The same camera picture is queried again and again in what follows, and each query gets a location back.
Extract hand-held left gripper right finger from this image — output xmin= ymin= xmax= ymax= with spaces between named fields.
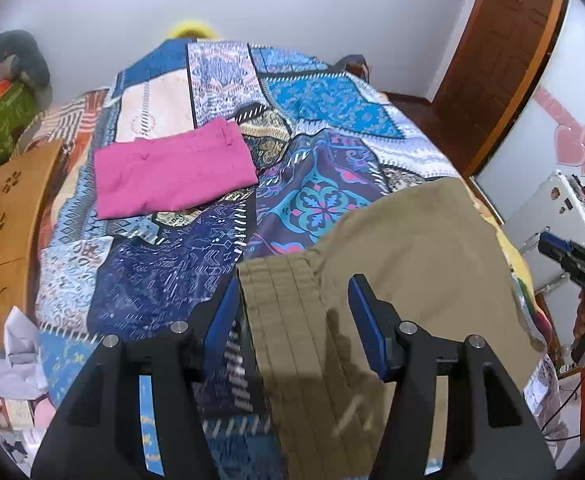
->
xmin=348 ymin=274 xmax=558 ymax=480

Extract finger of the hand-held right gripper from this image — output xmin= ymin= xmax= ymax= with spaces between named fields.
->
xmin=537 ymin=232 xmax=585 ymax=307

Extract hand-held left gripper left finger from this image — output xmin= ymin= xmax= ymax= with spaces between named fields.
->
xmin=31 ymin=276 xmax=242 ymax=480

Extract khaki pants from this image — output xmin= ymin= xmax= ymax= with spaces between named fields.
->
xmin=236 ymin=178 xmax=547 ymax=480

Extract folded magenta pants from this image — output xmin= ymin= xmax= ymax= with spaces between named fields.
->
xmin=94 ymin=117 xmax=260 ymax=220

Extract white refrigerator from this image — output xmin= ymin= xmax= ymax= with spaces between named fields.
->
xmin=503 ymin=170 xmax=585 ymax=292

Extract patchwork printed bedspread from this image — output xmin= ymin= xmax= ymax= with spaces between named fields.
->
xmin=35 ymin=40 xmax=553 ymax=478

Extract brown wooden door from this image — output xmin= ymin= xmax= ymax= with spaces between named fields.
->
xmin=431 ymin=0 xmax=571 ymax=177

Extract wooden lap table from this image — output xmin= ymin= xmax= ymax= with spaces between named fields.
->
xmin=0 ymin=138 xmax=64 ymax=348

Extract yellow round pillow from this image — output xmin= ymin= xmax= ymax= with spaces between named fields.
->
xmin=165 ymin=20 xmax=220 ymax=41

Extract grey plush toy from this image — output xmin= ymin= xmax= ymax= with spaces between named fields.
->
xmin=0 ymin=30 xmax=52 ymax=92

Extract pink heart wall decoration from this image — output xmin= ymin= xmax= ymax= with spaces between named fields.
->
xmin=535 ymin=86 xmax=585 ymax=182

